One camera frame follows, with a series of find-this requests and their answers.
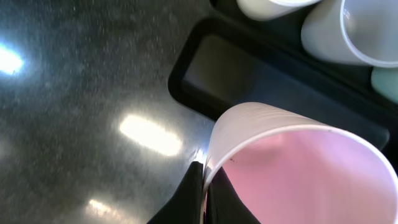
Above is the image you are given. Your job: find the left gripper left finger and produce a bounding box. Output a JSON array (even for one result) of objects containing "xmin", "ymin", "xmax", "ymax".
[{"xmin": 146, "ymin": 161, "xmax": 205, "ymax": 224}]

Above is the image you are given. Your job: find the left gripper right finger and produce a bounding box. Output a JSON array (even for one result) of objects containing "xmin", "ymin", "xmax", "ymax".
[{"xmin": 205, "ymin": 166, "xmax": 262, "ymax": 224}]

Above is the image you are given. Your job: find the pink cup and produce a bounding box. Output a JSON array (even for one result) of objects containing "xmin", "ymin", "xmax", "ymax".
[{"xmin": 200, "ymin": 101, "xmax": 398, "ymax": 224}]

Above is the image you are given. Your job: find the black tray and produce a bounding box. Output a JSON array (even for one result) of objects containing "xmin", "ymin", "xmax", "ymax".
[{"xmin": 167, "ymin": 0, "xmax": 398, "ymax": 175}]

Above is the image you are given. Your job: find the grey cup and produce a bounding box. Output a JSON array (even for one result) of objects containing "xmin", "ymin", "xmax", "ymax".
[{"xmin": 300, "ymin": 0, "xmax": 398, "ymax": 69}]

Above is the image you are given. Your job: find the white cup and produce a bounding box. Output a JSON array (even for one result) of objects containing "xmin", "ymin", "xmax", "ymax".
[{"xmin": 236, "ymin": 0, "xmax": 323, "ymax": 22}]

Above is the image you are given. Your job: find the green cup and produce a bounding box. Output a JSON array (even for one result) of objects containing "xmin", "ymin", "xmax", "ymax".
[{"xmin": 370, "ymin": 66, "xmax": 398, "ymax": 105}]

